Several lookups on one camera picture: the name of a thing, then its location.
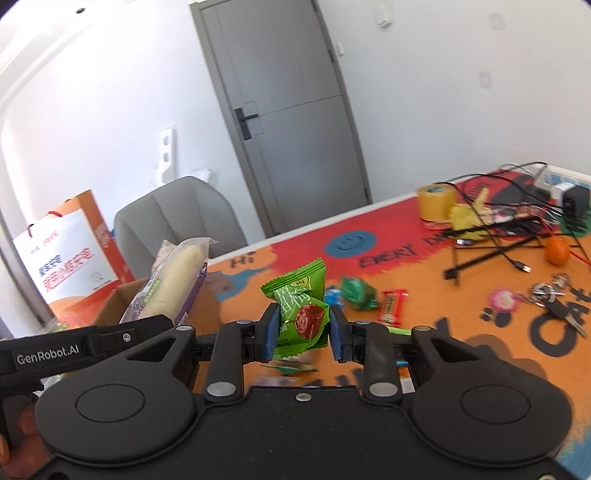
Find orange standing banner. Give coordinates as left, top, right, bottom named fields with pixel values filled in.
left=11, top=189, right=137, bottom=326

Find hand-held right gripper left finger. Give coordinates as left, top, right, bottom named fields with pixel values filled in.
left=99, top=305, right=281, bottom=403

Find red candy packet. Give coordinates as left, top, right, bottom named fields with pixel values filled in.
left=378, top=289, right=410, bottom=327

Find white charger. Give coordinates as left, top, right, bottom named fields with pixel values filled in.
left=551, top=182, right=575, bottom=206

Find cardboard box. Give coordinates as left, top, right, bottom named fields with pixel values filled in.
left=58, top=270, right=225, bottom=335

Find green candy packet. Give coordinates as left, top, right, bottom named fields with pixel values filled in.
left=341, top=275, right=380, bottom=311

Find person's left hand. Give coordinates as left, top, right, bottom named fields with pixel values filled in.
left=0, top=406, right=54, bottom=480

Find colourful printed table mat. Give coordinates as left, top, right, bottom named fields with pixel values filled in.
left=198, top=168, right=591, bottom=467

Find long white bread packet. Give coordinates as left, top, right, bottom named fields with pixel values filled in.
left=119, top=236, right=219, bottom=326

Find orange fruit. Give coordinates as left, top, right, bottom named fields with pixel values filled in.
left=545, top=236, right=571, bottom=266

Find pink keychain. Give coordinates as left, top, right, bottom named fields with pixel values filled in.
left=492, top=288, right=518, bottom=312

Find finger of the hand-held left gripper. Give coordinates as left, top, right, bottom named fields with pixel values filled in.
left=88, top=315, right=176, bottom=355

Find flat green snack packet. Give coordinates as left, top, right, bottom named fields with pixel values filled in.
left=260, top=359, right=319, bottom=376

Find grey chair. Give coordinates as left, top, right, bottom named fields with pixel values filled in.
left=113, top=175, right=247, bottom=280

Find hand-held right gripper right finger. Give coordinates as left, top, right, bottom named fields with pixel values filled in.
left=329, top=305, right=490, bottom=403

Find yellow toy figure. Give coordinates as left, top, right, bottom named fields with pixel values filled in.
left=450, top=187, right=492, bottom=241

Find black case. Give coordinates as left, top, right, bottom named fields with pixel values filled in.
left=489, top=173, right=546, bottom=204

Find yellow tape roll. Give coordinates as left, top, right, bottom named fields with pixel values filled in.
left=417, top=183, right=458, bottom=222

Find black power adapter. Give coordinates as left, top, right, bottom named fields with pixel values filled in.
left=561, top=187, right=591, bottom=227

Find green dried fruit snack packet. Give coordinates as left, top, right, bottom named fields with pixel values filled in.
left=261, top=258, right=331, bottom=363

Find grey door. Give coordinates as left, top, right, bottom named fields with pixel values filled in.
left=189, top=0, right=372, bottom=238

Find bunch of keys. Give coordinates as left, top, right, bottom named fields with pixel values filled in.
left=517, top=272, right=591, bottom=337

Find black cables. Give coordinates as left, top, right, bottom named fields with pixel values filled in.
left=443, top=161, right=580, bottom=274

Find colourful circuit board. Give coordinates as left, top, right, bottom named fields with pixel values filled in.
left=489, top=205, right=555, bottom=223

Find black door handle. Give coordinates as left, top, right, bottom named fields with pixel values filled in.
left=234, top=107, right=259, bottom=140

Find white power strip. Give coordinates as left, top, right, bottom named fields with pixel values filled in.
left=503, top=164, right=591, bottom=204

